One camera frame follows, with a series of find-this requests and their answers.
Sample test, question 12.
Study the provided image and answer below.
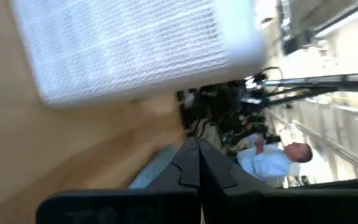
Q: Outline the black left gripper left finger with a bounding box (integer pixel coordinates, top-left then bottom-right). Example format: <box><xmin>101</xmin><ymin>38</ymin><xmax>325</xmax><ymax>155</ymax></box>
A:
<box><xmin>147</xmin><ymin>138</ymin><xmax>202</xmax><ymax>191</ymax></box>

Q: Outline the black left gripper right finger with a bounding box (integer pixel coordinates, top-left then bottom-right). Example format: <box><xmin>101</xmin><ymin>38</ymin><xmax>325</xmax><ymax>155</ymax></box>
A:
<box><xmin>197</xmin><ymin>138</ymin><xmax>275</xmax><ymax>195</ymax></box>

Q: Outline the person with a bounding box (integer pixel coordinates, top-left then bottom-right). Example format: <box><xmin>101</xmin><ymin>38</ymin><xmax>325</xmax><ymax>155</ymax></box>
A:
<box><xmin>236</xmin><ymin>134</ymin><xmax>314</xmax><ymax>182</ymax></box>

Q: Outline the white plastic basket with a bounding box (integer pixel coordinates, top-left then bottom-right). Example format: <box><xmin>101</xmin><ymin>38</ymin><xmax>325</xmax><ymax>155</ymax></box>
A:
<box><xmin>10</xmin><ymin>0</ymin><xmax>267</xmax><ymax>109</ymax></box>

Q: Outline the blue patterned cloth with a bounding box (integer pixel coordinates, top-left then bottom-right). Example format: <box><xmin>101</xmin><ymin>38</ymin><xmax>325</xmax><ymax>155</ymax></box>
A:
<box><xmin>127</xmin><ymin>144</ymin><xmax>179</xmax><ymax>190</ymax></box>

